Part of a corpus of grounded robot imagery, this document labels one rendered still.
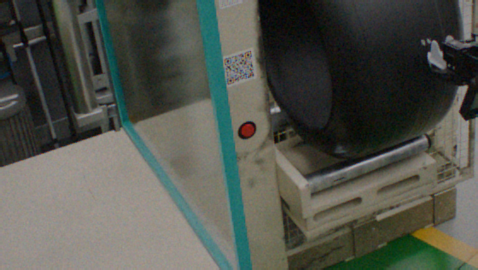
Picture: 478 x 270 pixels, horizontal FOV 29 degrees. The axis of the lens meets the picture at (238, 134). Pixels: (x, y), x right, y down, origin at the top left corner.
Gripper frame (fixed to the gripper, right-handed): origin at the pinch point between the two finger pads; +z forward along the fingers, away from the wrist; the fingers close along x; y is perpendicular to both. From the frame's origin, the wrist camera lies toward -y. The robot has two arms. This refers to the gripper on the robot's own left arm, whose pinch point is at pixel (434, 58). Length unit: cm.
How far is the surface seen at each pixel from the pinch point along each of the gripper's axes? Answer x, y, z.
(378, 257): -28, -113, 89
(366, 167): 9.0, -30.2, 17.8
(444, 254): -49, -114, 79
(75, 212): 80, 2, -15
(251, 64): 31.5, 1.8, 21.5
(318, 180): 21.4, -29.3, 18.1
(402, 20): 4.6, 8.9, 3.3
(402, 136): 4.0, -20.2, 8.7
